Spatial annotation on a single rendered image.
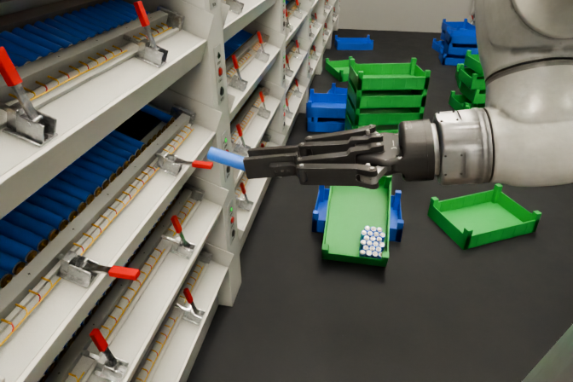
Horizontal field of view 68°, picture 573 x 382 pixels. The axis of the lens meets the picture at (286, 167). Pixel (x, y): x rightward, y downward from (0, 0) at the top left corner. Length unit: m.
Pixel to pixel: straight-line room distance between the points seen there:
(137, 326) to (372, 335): 0.64
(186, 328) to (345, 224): 0.65
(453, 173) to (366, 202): 0.96
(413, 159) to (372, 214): 0.95
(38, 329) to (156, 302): 0.29
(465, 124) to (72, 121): 0.44
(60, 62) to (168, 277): 0.44
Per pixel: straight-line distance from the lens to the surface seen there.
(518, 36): 0.54
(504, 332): 1.32
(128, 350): 0.76
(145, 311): 0.80
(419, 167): 0.51
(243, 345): 1.17
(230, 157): 0.57
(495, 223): 1.68
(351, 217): 1.44
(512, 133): 0.52
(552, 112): 0.52
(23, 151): 0.48
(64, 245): 0.60
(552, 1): 0.52
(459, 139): 0.51
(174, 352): 0.98
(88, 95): 0.58
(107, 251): 0.63
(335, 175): 0.50
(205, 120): 0.92
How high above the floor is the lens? 0.93
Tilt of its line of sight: 30 degrees down
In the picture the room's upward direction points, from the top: straight up
